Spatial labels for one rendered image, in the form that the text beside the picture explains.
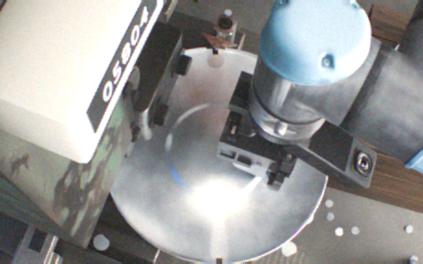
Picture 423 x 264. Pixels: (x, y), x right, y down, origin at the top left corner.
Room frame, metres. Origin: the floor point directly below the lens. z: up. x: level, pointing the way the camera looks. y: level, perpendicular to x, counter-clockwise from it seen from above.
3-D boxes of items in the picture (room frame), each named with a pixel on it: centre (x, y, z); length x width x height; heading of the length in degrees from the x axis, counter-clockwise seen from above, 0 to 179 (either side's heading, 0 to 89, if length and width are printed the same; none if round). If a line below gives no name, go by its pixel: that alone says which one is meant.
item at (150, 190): (0.23, 0.00, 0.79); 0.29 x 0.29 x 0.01
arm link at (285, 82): (0.22, -0.06, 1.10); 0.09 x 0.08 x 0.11; 70
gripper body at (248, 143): (0.22, -0.05, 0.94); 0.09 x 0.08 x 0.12; 79
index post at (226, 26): (0.41, 0.01, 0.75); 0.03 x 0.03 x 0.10; 79
